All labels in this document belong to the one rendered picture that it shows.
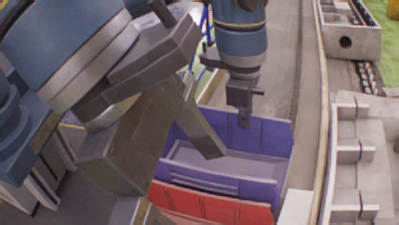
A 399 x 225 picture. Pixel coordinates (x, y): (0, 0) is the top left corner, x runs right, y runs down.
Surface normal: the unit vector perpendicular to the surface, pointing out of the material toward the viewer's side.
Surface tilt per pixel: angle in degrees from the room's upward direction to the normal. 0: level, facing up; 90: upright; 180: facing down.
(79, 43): 72
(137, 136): 65
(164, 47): 83
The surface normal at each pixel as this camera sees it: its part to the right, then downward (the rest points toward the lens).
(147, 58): 0.13, 0.53
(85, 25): 0.61, 0.13
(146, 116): 0.84, -0.26
